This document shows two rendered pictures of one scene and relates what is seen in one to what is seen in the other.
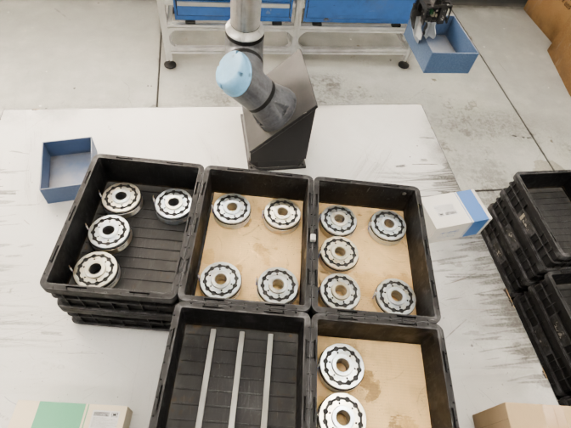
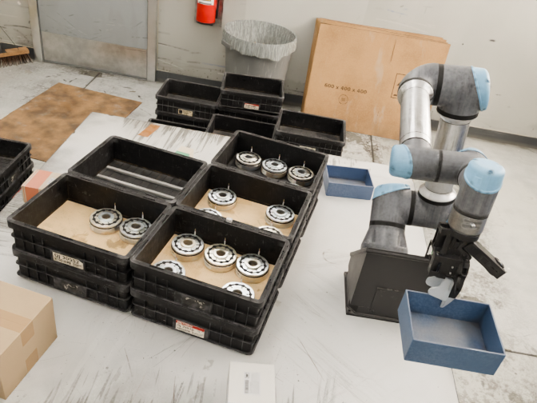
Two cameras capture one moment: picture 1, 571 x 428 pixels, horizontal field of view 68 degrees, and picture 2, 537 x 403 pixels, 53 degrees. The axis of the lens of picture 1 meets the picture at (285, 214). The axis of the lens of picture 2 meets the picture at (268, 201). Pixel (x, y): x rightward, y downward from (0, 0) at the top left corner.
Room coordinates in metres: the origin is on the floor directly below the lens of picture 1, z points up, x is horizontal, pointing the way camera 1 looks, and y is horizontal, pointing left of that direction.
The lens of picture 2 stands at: (1.06, -1.34, 1.97)
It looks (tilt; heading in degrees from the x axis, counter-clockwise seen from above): 35 degrees down; 106
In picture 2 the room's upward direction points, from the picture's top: 10 degrees clockwise
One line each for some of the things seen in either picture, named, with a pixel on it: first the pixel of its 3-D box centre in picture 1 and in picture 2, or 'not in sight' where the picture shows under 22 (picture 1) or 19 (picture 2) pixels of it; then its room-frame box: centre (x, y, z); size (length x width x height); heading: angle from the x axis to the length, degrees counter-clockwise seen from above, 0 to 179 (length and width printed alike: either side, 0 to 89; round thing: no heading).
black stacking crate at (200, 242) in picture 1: (251, 243); (244, 213); (0.56, 0.07, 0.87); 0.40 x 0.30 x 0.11; 5
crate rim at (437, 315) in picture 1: (370, 244); (213, 253); (0.59, -0.23, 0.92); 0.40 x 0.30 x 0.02; 5
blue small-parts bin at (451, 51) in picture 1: (439, 43); (448, 331); (1.24, -0.38, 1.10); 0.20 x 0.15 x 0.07; 16
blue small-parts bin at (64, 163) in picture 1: (70, 169); (348, 181); (0.80, 0.70, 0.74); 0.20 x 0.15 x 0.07; 23
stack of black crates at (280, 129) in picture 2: not in sight; (304, 158); (0.43, 1.41, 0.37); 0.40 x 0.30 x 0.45; 15
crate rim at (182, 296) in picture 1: (252, 233); (246, 201); (0.56, 0.07, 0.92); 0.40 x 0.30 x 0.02; 5
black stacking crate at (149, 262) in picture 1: (135, 232); (269, 172); (0.54, 0.37, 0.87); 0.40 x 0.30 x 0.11; 5
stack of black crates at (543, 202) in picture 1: (537, 239); not in sight; (1.12, -1.09, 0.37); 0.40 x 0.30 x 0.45; 15
